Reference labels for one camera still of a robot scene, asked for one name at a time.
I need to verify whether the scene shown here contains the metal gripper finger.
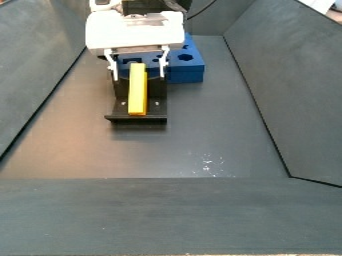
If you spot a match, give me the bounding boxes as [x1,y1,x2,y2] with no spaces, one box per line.
[104,49,118,81]
[158,45,169,78]

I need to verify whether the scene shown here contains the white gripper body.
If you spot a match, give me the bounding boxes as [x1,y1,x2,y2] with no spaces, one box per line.
[85,10,184,56]

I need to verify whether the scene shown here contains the yellow arch block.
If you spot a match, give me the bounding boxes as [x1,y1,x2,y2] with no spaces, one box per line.
[128,63,146,116]

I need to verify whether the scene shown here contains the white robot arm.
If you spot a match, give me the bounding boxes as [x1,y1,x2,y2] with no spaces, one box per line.
[85,0,187,81]

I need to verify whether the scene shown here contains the blue foam shape board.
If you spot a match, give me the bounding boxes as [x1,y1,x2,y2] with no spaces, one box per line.
[117,33,205,84]

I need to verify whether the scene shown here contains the black fixture stand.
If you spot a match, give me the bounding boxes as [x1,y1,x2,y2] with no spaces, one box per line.
[104,63,166,123]

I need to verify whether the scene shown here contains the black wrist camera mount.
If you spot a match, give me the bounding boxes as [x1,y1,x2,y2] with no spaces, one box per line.
[121,0,192,15]

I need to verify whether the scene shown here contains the black camera cable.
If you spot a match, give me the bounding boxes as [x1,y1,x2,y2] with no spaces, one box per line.
[185,0,219,21]

